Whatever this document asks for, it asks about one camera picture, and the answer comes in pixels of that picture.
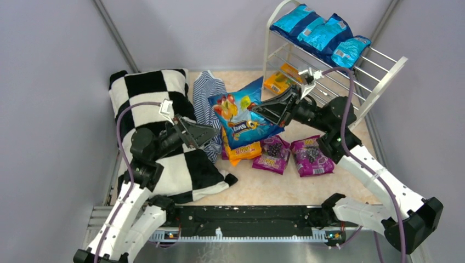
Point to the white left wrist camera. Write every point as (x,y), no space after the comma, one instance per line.
(166,109)

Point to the blue white striped cloth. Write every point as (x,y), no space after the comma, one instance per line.
(205,86)

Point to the purple grape candy bag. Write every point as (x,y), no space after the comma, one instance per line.
(275,155)
(309,159)

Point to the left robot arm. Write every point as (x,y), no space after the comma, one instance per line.
(138,212)

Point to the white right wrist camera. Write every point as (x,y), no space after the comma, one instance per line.
(308,78)

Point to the purple grape candy bag right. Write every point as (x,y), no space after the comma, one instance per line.
(309,159)

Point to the blue candy bag front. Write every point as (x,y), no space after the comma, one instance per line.
(298,23)

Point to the orange candy bag under rack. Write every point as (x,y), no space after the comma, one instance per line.
(282,79)

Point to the blue Slendy candy bag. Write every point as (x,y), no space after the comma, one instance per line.
(242,126)

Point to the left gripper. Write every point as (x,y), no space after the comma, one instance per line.
(182,131)

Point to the orange 100 candy bag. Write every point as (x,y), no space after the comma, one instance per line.
(250,151)

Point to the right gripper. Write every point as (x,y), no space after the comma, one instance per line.
(291,107)

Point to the purple candy bag under orange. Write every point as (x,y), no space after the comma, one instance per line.
(225,153)

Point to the purple grape candy bag left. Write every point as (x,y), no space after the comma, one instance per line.
(275,155)

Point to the white metal shoe rack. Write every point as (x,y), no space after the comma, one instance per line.
(285,57)

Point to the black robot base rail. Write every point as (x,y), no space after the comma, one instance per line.
(251,221)

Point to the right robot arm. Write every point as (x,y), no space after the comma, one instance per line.
(405,218)

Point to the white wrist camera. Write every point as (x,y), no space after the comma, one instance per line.
(308,78)
(166,109)

